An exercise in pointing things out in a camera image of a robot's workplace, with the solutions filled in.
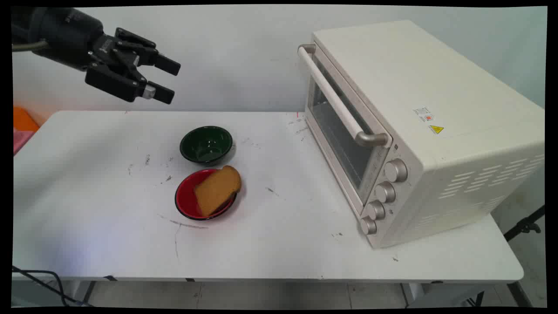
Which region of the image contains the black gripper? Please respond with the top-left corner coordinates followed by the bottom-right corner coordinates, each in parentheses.
top-left (26, 7), bottom-right (181, 105)

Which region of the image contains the glass oven door with handle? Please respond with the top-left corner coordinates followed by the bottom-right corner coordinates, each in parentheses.
top-left (298, 42), bottom-right (393, 217)

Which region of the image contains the dark green bowl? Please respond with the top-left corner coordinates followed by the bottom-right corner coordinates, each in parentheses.
top-left (179, 126), bottom-right (234, 165)

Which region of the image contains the orange box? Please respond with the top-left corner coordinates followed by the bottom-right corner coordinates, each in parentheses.
top-left (13, 106), bottom-right (40, 133)

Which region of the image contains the pink box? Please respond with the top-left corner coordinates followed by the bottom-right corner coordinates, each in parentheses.
top-left (13, 130), bottom-right (35, 156)

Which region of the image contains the red bowl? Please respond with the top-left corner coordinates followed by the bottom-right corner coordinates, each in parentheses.
top-left (174, 169), bottom-right (238, 221)

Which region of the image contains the brown bread slice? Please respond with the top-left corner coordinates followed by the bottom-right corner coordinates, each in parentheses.
top-left (194, 165), bottom-right (242, 218)

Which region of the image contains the large silver oven knob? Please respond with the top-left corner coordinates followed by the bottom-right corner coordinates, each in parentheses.
top-left (384, 159), bottom-right (408, 183)

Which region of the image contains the white label sticker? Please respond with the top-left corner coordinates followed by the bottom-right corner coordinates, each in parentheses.
top-left (412, 106), bottom-right (435, 123)

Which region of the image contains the cream toaster oven body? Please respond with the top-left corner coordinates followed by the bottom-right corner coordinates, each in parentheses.
top-left (304, 20), bottom-right (545, 249)

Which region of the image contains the black tripod stand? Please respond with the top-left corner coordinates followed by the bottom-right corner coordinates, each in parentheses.
top-left (503, 205), bottom-right (546, 242)

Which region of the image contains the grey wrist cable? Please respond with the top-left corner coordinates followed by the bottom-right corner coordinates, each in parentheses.
top-left (12, 40), bottom-right (48, 53)

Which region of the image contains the grey table leg frame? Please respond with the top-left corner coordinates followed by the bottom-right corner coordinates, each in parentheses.
top-left (400, 282), bottom-right (533, 308)

